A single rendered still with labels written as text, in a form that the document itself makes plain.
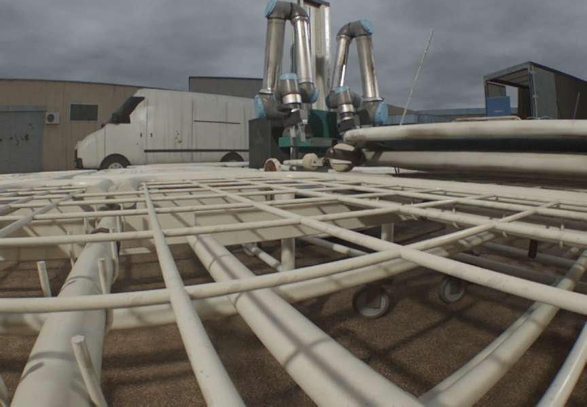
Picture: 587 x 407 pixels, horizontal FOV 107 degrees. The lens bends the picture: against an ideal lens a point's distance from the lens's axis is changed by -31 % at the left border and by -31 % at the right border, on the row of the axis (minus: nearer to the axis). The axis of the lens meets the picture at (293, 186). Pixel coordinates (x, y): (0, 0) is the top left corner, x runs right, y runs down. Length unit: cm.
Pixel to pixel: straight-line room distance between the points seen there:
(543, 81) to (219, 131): 1054
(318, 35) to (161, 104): 641
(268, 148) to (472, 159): 180
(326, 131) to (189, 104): 677
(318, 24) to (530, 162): 218
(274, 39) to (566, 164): 167
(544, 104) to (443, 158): 1102
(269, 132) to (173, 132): 637
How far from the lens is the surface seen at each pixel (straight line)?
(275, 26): 191
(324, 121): 222
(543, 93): 1157
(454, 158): 54
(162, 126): 834
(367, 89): 216
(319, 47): 245
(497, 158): 52
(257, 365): 87
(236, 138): 926
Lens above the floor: 53
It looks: 5 degrees down
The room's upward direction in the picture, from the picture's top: straight up
